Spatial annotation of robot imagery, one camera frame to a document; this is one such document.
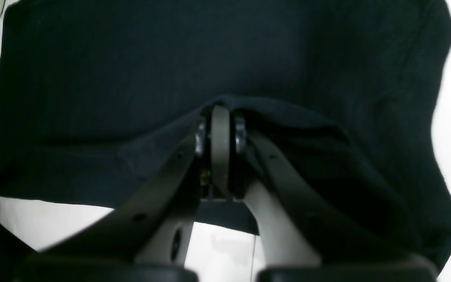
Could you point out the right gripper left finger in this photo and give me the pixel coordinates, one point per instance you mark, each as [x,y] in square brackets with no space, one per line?
[145,239]

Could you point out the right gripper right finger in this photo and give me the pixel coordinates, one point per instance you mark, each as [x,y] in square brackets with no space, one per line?
[305,239]

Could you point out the black T-shirt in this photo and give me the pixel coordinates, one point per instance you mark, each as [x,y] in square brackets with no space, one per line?
[96,94]

